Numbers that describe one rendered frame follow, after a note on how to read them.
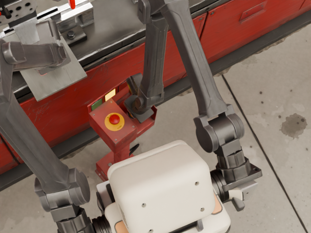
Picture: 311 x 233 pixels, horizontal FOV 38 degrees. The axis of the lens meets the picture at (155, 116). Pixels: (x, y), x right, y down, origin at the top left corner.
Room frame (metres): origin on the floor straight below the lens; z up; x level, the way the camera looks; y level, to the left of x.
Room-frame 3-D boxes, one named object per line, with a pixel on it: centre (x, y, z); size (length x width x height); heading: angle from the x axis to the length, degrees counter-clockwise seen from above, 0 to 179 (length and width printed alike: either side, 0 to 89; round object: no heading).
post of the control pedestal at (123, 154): (0.67, 0.12, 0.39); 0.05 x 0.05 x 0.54; 51
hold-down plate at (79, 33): (0.81, 0.43, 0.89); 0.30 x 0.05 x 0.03; 133
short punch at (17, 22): (0.83, 0.50, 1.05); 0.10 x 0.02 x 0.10; 133
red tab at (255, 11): (1.40, -0.36, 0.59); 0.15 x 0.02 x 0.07; 133
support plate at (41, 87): (0.72, 0.40, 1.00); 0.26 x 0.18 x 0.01; 43
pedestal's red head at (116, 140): (0.67, 0.12, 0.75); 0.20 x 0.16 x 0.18; 141
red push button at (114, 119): (0.63, 0.14, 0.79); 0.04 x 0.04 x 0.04
